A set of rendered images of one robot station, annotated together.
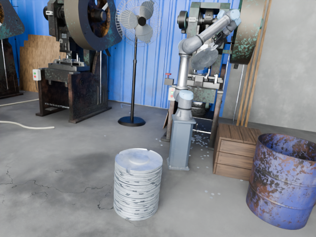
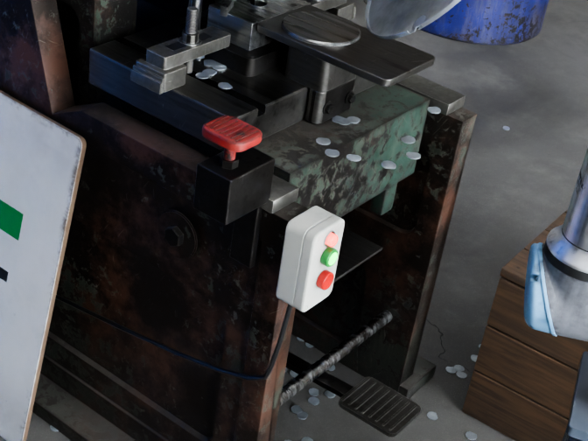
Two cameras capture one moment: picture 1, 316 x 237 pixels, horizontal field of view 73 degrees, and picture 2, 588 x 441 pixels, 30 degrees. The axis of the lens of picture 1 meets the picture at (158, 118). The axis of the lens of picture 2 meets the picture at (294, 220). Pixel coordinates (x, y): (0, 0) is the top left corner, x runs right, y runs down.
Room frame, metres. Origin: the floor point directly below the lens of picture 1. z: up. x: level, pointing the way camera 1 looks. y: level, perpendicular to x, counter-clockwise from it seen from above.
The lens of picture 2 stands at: (1.88, 1.11, 1.43)
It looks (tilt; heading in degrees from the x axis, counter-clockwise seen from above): 32 degrees down; 288
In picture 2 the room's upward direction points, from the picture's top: 9 degrees clockwise
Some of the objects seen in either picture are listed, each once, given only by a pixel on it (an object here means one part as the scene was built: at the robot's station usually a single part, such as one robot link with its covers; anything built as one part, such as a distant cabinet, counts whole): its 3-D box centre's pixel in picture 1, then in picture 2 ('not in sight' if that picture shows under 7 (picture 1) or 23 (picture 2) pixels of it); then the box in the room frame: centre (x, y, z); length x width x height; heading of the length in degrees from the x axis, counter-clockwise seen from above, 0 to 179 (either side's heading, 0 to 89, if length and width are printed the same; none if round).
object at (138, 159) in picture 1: (138, 159); not in sight; (1.19, 0.09, 0.33); 0.29 x 0.29 x 0.01
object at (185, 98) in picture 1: (185, 98); not in sight; (1.77, -0.21, 0.62); 0.13 x 0.12 x 0.14; 13
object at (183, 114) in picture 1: (184, 112); not in sight; (1.77, -0.22, 0.50); 0.15 x 0.15 x 0.10
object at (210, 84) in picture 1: (199, 82); (250, 62); (2.52, -0.45, 0.68); 0.45 x 0.30 x 0.06; 75
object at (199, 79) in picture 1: (198, 80); (339, 77); (2.35, -0.40, 0.72); 0.25 x 0.14 x 0.14; 165
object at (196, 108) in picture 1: (195, 108); not in sight; (2.52, -0.45, 0.36); 0.34 x 0.34 x 0.10
